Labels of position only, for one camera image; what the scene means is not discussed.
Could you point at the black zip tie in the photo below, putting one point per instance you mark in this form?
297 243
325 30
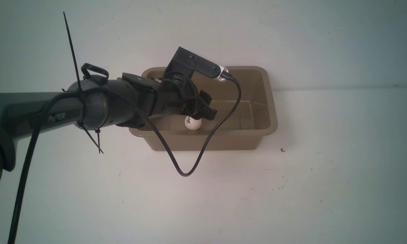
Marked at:
79 89

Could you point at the white ping-pong ball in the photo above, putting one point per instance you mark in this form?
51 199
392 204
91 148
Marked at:
193 124

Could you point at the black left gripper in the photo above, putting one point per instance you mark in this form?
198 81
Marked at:
179 96

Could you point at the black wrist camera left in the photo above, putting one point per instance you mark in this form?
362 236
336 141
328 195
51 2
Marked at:
185 63

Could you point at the tan plastic storage bin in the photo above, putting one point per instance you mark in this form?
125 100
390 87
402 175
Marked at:
254 118

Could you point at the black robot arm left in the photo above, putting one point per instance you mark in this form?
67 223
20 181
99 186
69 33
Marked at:
103 103

